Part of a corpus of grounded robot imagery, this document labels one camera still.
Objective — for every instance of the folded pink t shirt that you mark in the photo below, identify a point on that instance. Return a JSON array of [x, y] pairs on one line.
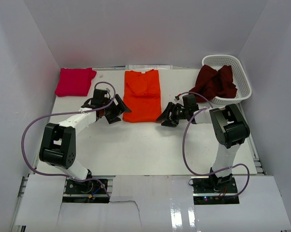
[[74, 82]]

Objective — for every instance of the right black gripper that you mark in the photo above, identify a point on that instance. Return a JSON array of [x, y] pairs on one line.
[[165, 116]]

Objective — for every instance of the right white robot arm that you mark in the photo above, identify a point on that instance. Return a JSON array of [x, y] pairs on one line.
[[229, 126]]

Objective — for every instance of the white plastic basket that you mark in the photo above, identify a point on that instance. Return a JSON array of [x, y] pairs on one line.
[[240, 79]]

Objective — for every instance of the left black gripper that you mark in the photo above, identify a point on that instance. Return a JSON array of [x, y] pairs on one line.
[[120, 108]]

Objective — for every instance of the dark red t shirt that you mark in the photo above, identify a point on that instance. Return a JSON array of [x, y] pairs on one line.
[[211, 83]]

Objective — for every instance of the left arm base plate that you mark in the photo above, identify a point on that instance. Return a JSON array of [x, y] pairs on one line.
[[88, 187]]

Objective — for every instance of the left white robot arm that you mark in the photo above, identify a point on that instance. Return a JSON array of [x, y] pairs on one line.
[[58, 147]]

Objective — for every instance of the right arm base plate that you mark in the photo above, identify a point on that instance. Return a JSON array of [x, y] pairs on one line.
[[207, 185]]

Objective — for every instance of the orange t shirt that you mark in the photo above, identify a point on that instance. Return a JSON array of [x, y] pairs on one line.
[[142, 95]]

